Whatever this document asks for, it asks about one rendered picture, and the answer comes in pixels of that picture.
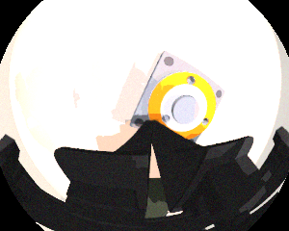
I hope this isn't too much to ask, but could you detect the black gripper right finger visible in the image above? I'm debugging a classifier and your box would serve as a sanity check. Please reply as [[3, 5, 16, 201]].
[[151, 119, 253, 215]]

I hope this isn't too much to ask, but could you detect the yellow-orange round plate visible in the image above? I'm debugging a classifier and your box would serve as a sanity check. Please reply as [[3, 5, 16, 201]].
[[148, 70, 217, 140]]

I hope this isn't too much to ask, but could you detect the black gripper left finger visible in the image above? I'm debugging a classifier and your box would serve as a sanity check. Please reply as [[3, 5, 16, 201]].
[[53, 119, 152, 215]]

